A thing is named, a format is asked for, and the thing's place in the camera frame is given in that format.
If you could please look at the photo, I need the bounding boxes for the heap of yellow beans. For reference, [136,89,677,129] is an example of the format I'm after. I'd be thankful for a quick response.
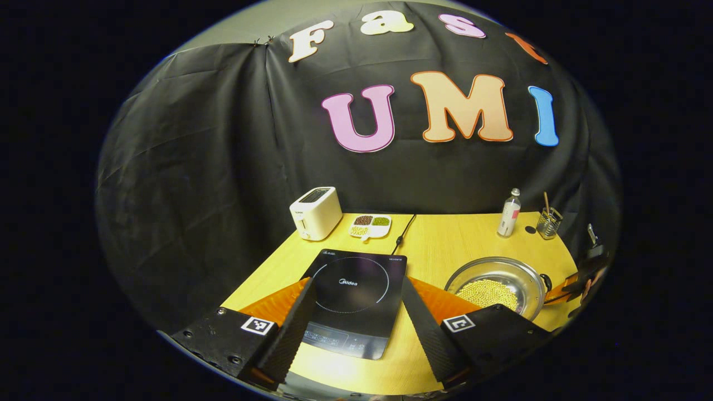
[456,278,520,312]

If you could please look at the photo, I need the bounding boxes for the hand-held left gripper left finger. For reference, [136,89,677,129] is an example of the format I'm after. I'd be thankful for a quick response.
[170,277,318,392]

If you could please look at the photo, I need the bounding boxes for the black backdrop cloth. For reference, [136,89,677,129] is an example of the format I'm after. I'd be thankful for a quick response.
[95,0,622,335]

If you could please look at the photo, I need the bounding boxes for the black induction cooktop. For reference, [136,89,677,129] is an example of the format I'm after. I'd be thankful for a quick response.
[301,248,408,360]

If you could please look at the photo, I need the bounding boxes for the clear plastic bottle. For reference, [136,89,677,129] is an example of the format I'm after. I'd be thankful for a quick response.
[497,188,522,238]

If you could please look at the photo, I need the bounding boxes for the steel pot with black handle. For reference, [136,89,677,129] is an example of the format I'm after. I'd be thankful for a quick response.
[445,256,553,322]

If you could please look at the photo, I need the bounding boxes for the white divided dish of beans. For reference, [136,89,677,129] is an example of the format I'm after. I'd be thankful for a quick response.
[349,214,392,241]

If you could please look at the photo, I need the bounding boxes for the black power cable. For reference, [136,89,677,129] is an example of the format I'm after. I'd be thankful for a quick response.
[392,214,417,256]

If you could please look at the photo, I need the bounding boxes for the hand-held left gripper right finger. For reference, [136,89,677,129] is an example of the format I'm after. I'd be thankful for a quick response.
[400,276,553,390]

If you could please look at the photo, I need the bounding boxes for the wire mesh holder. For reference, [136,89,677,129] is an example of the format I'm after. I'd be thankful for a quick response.
[536,207,563,240]

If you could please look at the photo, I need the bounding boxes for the white toaster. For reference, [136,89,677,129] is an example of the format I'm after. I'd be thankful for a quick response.
[289,187,344,241]

